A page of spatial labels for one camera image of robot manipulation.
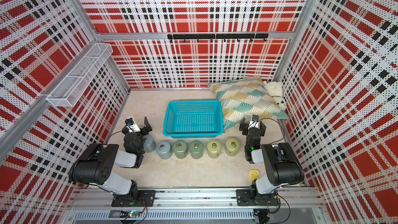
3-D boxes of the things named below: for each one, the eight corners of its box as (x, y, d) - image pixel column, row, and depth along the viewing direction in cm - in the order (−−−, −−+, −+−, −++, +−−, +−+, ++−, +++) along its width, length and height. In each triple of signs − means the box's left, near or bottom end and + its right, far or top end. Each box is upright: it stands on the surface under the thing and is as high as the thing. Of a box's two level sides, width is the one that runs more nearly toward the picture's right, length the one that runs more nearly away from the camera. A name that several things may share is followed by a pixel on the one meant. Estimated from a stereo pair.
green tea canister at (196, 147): (190, 159, 89) (188, 152, 81) (191, 147, 93) (189, 140, 86) (203, 159, 88) (202, 152, 81) (203, 147, 93) (202, 140, 86)
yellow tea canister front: (207, 158, 88) (207, 152, 81) (207, 146, 93) (207, 139, 86) (220, 158, 88) (221, 152, 81) (219, 146, 93) (220, 139, 86)
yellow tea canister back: (225, 156, 89) (227, 149, 82) (224, 144, 94) (225, 137, 87) (238, 156, 89) (240, 149, 82) (236, 144, 94) (239, 137, 87)
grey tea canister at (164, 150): (158, 159, 88) (154, 153, 81) (161, 148, 93) (157, 141, 85) (171, 159, 88) (168, 153, 81) (173, 148, 93) (170, 141, 85)
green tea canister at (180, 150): (175, 158, 89) (172, 152, 81) (177, 147, 93) (174, 140, 85) (187, 158, 89) (185, 152, 81) (188, 147, 93) (186, 140, 85)
